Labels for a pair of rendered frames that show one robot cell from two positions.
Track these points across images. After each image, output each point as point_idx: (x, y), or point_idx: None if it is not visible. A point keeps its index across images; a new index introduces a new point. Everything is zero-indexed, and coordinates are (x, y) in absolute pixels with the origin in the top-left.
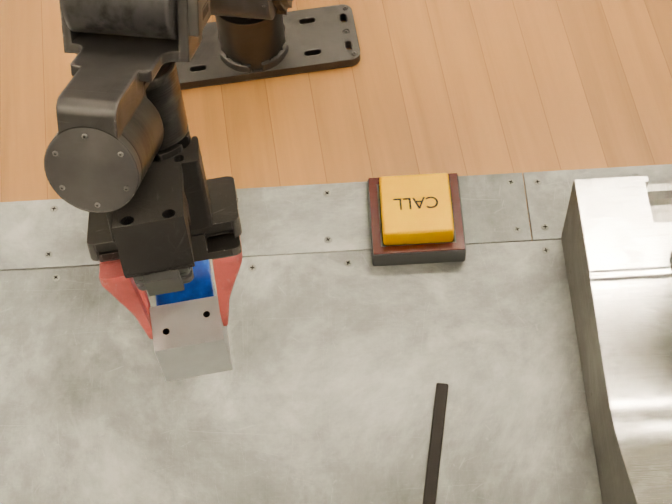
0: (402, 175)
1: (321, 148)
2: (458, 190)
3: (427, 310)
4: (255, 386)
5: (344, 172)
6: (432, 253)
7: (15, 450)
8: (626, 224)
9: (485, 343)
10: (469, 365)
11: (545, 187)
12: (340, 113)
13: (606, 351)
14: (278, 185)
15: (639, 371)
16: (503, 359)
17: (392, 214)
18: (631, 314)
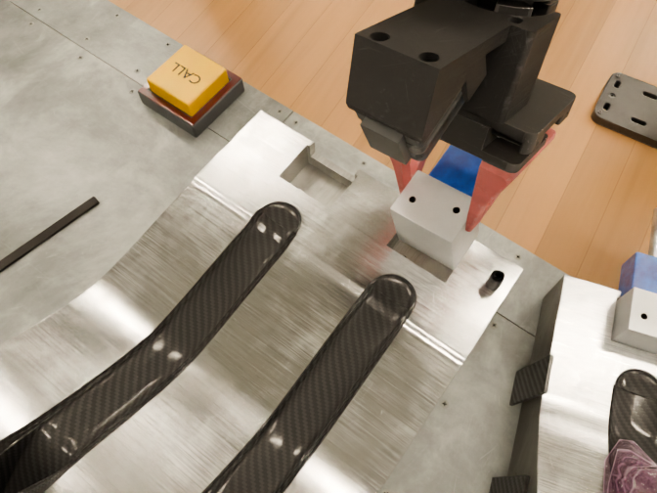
0: (197, 52)
1: (196, 19)
2: (230, 88)
3: (141, 151)
4: (3, 122)
5: (192, 40)
6: (172, 114)
7: None
8: (258, 163)
9: (150, 196)
10: (125, 201)
11: (296, 129)
12: (229, 7)
13: (144, 239)
14: (149, 23)
15: (149, 270)
16: (149, 213)
17: (164, 70)
18: (190, 227)
